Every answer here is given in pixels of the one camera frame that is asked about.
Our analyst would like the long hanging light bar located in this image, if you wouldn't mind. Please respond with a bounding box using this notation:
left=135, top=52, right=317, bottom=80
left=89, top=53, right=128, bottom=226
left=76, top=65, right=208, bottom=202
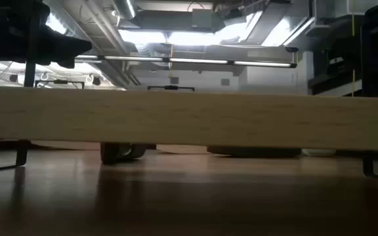
left=75, top=54, right=298, bottom=69

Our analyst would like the black rubber slide sandal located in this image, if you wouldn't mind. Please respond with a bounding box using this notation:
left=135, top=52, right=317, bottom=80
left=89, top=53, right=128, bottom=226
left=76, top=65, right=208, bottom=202
left=206, top=146, right=303, bottom=159
left=99, top=141, right=148, bottom=165

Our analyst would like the silver round ceiling duct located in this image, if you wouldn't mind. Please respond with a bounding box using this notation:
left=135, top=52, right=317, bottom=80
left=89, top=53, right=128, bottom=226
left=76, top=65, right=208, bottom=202
left=112, top=0, right=137, bottom=20

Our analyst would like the grey ceiling junction box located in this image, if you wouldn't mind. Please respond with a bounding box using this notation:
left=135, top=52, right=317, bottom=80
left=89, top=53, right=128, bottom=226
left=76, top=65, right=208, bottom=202
left=191, top=9, right=213, bottom=29

